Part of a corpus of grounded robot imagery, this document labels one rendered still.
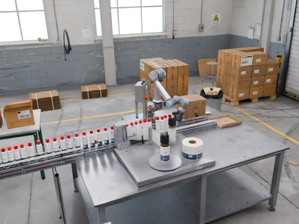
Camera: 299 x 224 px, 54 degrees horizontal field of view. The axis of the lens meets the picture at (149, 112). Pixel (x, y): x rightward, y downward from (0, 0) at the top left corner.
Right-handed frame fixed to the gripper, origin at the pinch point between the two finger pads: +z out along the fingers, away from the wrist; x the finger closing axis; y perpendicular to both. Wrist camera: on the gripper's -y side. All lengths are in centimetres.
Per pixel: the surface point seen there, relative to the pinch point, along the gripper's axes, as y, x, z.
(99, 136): 3, -80, 37
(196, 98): -23, 32, -40
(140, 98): -1, -53, -15
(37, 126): -112, -116, 84
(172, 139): 32.2, -15.4, 8.5
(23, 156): 3, -141, 78
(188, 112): -18.9, 27.2, -20.6
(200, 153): 70, -7, 4
